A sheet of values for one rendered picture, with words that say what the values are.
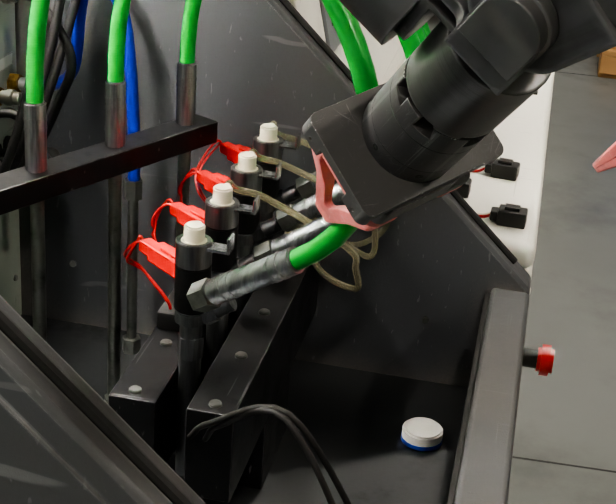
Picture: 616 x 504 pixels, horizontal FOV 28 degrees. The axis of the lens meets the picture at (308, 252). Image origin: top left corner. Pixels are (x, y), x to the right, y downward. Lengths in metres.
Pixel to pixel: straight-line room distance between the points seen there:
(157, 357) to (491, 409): 0.28
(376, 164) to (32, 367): 0.21
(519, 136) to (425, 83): 0.99
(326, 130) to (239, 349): 0.40
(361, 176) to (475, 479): 0.36
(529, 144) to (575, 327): 1.78
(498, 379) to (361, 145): 0.46
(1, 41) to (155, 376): 0.42
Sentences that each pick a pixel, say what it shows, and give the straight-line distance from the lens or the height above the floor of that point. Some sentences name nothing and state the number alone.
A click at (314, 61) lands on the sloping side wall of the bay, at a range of 1.21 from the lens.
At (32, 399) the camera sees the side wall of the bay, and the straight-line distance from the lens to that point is 0.62.
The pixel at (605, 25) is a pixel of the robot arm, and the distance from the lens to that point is 0.53.
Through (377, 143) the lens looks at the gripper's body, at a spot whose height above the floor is 1.27.
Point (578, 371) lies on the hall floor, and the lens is 3.12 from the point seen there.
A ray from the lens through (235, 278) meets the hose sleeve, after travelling 0.82.
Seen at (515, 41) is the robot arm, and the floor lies 1.36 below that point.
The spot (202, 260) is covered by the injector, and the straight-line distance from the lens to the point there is 0.94.
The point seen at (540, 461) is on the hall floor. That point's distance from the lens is 2.75.
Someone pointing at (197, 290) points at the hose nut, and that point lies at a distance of 0.84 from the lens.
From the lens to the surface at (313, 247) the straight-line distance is 0.77.
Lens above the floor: 1.49
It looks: 25 degrees down
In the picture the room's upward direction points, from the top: 4 degrees clockwise
